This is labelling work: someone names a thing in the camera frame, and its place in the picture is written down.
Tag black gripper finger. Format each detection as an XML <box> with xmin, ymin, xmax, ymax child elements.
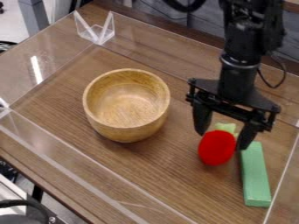
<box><xmin>238</xmin><ymin>123</ymin><xmax>259</xmax><ymax>150</ymax></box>
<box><xmin>193</xmin><ymin>102</ymin><xmax>213</xmax><ymax>135</ymax></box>

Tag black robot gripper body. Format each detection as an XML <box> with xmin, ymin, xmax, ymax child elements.
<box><xmin>186</xmin><ymin>78</ymin><xmax>282</xmax><ymax>131</ymax></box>

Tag red plush strawberry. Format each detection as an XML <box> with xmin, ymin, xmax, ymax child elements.
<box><xmin>198</xmin><ymin>122</ymin><xmax>238</xmax><ymax>166</ymax></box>

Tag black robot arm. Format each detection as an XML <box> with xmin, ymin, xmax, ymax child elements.
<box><xmin>186</xmin><ymin>0</ymin><xmax>286</xmax><ymax>150</ymax></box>

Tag light wooden bowl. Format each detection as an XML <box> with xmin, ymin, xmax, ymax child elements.
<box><xmin>82</xmin><ymin>68</ymin><xmax>171</xmax><ymax>143</ymax></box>

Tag green rectangular block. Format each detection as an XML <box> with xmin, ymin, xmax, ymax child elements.
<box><xmin>241</xmin><ymin>141</ymin><xmax>273</xmax><ymax>207</ymax></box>

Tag black clamp with bolt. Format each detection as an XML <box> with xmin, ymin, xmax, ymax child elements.
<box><xmin>26</xmin><ymin>199</ymin><xmax>68</xmax><ymax>224</ymax></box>

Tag black cable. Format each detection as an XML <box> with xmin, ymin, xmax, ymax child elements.
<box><xmin>257</xmin><ymin>53</ymin><xmax>289</xmax><ymax>89</ymax></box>

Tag clear acrylic enclosure walls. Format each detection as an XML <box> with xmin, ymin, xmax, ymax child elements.
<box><xmin>0</xmin><ymin>15</ymin><xmax>299</xmax><ymax>224</ymax></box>

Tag clear acrylic corner bracket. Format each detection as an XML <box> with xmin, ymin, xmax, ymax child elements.
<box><xmin>74</xmin><ymin>10</ymin><xmax>115</xmax><ymax>46</ymax></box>

